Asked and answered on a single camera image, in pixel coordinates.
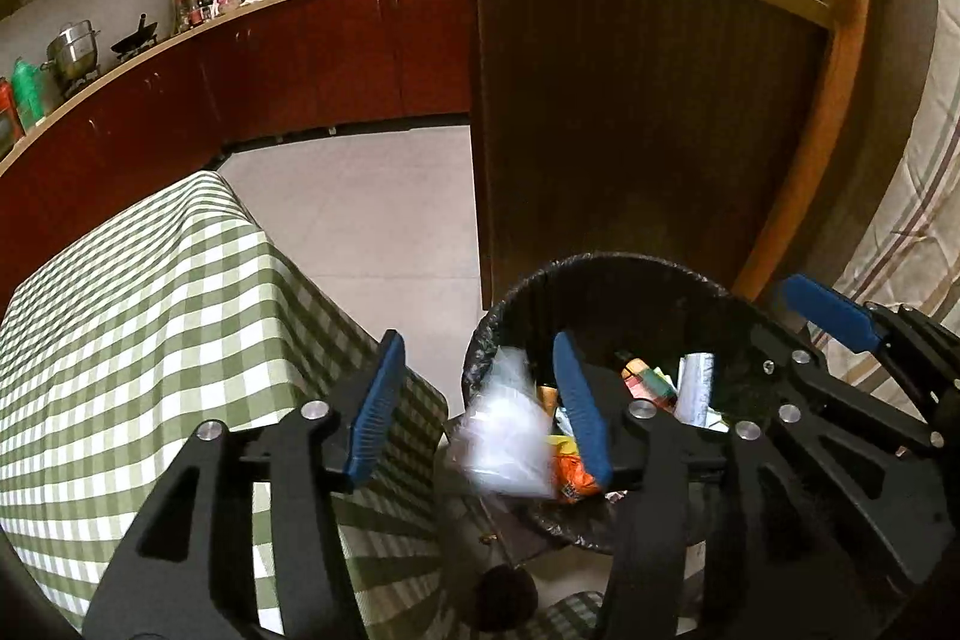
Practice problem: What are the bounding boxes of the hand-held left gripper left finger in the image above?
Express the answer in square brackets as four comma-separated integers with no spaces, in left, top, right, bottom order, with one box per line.
[79,329,407,640]

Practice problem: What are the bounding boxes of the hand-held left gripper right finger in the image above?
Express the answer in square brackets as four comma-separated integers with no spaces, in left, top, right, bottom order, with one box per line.
[552,331,893,640]

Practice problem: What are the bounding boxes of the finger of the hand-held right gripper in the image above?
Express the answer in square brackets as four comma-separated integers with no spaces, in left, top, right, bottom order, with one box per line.
[748,314,960,587]
[778,274,960,401]

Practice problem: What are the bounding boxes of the small orange plastic bag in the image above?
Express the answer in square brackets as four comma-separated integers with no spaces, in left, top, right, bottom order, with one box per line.
[551,434,601,506]

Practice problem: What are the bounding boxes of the orange bottle with black cap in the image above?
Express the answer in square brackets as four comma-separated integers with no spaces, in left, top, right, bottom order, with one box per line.
[622,356,680,408]

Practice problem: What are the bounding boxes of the clear plastic bag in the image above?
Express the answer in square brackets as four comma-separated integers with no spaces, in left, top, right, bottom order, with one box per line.
[450,346,556,502]

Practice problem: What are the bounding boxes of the white green tube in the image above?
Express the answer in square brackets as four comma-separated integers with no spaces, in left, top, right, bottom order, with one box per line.
[671,351,717,427]

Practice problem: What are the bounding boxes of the black trash bin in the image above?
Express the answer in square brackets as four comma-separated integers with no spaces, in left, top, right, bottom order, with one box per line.
[461,251,773,555]

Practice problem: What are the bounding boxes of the striped beige cloth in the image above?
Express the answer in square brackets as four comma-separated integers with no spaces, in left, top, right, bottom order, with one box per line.
[806,0,960,401]

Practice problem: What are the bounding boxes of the dark round object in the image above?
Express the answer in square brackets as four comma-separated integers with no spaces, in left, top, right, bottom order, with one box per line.
[474,563,539,633]

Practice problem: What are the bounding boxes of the green white checked tablecloth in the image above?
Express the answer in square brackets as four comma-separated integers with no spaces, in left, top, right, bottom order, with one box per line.
[0,169,451,640]

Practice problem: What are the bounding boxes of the brown wooden counter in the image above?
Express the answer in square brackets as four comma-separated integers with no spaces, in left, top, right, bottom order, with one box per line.
[433,0,875,311]

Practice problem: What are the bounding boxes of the dark red base cabinets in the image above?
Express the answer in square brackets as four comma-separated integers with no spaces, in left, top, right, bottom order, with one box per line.
[0,0,477,304]

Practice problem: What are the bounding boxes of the black wok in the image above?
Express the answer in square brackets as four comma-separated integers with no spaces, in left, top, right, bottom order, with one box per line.
[111,14,160,58]

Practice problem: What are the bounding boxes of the green thermos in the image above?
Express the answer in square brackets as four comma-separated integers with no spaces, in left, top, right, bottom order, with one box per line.
[11,56,46,133]

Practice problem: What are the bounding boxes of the steel stockpot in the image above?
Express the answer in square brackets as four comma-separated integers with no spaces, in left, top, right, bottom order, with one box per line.
[41,19,102,82]

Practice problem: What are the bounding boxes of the red thermos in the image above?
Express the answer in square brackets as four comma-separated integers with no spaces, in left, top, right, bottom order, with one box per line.
[0,77,23,157]

